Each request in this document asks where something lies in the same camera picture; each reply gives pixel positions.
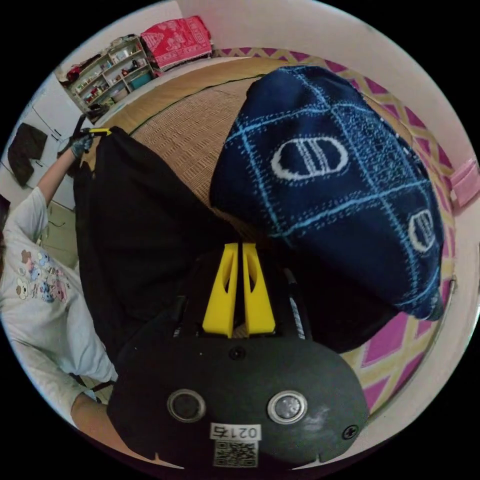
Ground red patterned blanket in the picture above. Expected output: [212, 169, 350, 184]
[139, 15, 215, 73]

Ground person's body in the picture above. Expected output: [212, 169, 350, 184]
[0, 186, 119, 399]

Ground white cupboard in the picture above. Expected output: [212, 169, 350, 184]
[0, 73, 99, 215]

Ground dark hanging garment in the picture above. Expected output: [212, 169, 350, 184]
[7, 122, 49, 189]

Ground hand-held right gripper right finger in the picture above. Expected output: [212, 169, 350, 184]
[241, 242, 277, 335]

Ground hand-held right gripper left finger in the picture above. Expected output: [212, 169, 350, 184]
[201, 242, 239, 337]

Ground white shelf with items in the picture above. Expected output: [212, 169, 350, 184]
[55, 34, 158, 115]

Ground person's right forearm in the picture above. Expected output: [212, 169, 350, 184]
[70, 389, 185, 470]

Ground black pants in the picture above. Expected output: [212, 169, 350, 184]
[72, 125, 397, 362]

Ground navy checked sweater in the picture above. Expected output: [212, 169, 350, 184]
[209, 65, 446, 322]

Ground person's left forearm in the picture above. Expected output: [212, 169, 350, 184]
[36, 148, 82, 206]

